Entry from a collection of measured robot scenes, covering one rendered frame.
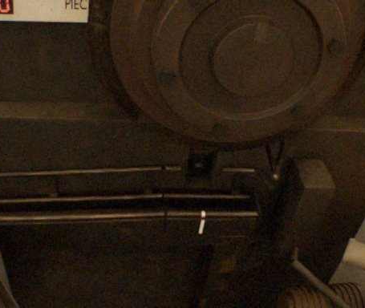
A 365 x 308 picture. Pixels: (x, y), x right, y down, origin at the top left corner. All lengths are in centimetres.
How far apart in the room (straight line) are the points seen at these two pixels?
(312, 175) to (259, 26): 45
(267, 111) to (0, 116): 52
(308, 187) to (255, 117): 30
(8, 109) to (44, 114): 8
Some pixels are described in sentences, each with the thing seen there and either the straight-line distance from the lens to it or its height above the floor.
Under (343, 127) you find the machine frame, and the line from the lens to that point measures 104.
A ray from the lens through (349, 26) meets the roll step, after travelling 74.
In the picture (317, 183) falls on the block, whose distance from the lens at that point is 98.
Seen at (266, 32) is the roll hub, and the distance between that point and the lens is 63.
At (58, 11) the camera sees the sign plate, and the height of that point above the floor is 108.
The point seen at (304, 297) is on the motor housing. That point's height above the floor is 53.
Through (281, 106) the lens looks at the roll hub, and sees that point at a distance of 72.
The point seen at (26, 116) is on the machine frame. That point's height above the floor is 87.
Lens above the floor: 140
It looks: 39 degrees down
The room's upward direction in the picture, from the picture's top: 9 degrees clockwise
